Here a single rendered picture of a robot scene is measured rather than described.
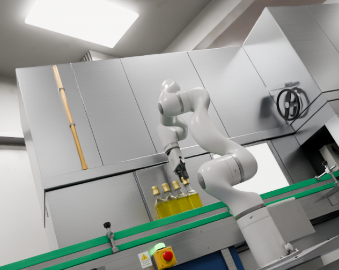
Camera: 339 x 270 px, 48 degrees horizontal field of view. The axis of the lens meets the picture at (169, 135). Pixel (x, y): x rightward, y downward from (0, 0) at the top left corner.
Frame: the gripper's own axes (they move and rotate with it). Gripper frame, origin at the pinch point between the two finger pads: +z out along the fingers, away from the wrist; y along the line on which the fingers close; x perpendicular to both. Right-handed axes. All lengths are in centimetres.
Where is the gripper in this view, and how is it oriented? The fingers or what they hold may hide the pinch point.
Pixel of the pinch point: (183, 177)
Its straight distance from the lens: 197.5
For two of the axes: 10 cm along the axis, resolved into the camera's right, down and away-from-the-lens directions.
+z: 3.5, 8.4, -4.1
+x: 8.9, -1.7, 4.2
